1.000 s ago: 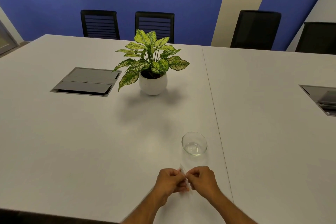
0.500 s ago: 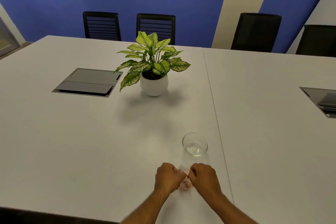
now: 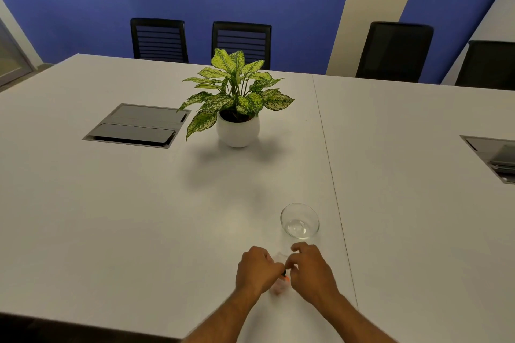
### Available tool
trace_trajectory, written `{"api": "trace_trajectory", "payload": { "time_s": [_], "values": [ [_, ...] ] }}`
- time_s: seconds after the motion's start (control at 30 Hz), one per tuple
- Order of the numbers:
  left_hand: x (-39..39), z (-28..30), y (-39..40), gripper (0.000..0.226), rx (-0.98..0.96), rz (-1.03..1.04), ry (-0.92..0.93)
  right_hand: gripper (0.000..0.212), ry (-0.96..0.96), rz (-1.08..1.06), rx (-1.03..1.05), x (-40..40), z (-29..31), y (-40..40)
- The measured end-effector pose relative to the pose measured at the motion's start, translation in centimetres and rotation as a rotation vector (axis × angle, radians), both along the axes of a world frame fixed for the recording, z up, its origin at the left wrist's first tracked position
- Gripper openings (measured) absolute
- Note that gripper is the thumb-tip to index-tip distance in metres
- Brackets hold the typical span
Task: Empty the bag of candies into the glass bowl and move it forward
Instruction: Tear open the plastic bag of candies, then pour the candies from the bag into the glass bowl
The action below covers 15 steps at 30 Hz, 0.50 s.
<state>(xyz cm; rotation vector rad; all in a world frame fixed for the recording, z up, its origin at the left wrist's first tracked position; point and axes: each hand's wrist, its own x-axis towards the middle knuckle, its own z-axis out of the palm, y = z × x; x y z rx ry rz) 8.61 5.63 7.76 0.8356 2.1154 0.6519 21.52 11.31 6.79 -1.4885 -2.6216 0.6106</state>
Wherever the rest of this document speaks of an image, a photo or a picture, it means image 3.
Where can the green variegated leafy plant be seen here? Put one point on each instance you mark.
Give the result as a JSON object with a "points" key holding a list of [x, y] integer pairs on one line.
{"points": [[235, 91]]}

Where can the round white plant pot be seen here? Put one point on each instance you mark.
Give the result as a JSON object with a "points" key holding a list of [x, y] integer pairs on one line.
{"points": [[237, 129]]}

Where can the black mesh office chair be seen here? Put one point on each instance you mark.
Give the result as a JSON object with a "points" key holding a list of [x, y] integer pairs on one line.
{"points": [[487, 64], [394, 51]]}

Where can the clear glass bowl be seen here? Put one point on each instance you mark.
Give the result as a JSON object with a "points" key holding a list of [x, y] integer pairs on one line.
{"points": [[299, 221]]}

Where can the person's left fingers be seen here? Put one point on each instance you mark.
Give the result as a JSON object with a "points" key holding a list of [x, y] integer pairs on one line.
{"points": [[273, 266]]}

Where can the person's left forearm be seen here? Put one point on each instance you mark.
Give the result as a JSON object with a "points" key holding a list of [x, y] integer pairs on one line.
{"points": [[219, 320]]}

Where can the black slatted office chair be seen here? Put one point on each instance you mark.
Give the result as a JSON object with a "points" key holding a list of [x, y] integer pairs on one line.
{"points": [[242, 43], [159, 39]]}

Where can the small clear plastic bag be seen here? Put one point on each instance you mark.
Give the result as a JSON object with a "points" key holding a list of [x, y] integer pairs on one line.
{"points": [[280, 281]]}

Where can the person's right fingers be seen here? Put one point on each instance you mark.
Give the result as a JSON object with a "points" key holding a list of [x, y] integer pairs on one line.
{"points": [[297, 260]]}

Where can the person's right forearm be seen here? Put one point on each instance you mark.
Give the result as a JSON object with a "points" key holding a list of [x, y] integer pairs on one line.
{"points": [[354, 322]]}

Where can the person's left hand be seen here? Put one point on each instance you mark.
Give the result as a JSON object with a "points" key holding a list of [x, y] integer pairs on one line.
{"points": [[254, 270]]}

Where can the person's right hand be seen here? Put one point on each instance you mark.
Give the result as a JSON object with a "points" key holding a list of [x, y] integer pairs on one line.
{"points": [[314, 274]]}

